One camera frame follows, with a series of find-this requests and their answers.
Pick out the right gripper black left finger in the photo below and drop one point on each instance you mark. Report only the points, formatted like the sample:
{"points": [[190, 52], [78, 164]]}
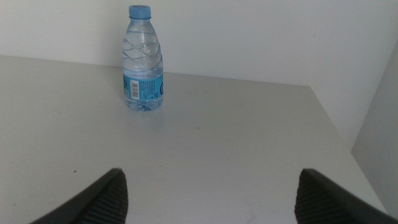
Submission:
{"points": [[102, 202]]}

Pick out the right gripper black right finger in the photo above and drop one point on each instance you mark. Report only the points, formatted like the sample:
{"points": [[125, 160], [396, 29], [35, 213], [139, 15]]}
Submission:
{"points": [[323, 202]]}

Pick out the clear water bottle blue cap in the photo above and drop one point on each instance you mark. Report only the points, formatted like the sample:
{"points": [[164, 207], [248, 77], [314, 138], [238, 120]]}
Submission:
{"points": [[143, 62]]}

